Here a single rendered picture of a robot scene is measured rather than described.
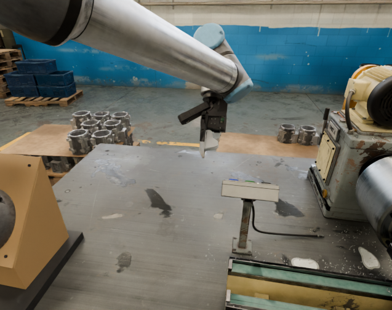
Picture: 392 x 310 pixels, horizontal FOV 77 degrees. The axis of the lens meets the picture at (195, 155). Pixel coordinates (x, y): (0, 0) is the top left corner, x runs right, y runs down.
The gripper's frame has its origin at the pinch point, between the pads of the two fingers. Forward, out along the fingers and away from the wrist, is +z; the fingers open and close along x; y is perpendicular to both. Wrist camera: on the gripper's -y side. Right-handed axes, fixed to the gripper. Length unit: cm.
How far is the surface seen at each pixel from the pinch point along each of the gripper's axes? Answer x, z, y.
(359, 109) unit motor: 23, -27, 59
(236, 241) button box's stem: 15.3, 28.8, 14.4
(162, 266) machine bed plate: 4.3, 38.2, -9.5
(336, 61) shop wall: 441, -291, 208
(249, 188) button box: -3.6, 9.8, 16.2
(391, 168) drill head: -2, 0, 56
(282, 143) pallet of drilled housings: 233, -58, 69
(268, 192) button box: -3.7, 10.3, 21.8
